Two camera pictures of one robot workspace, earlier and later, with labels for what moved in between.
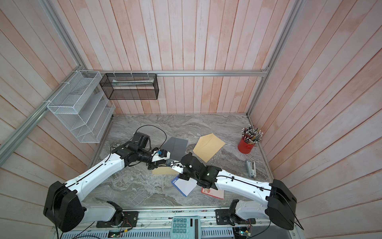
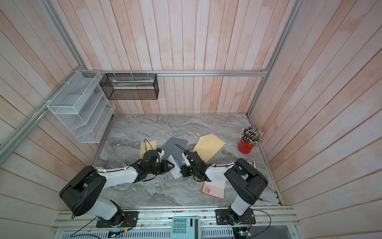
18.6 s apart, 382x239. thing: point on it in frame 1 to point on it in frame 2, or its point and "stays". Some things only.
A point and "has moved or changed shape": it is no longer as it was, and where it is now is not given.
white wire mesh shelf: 79,102 stays
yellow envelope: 163,170 has moved or changed shape
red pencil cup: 244,147 stays
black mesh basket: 130,86 stays
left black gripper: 155,165 to 166,167
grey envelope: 176,147 stays
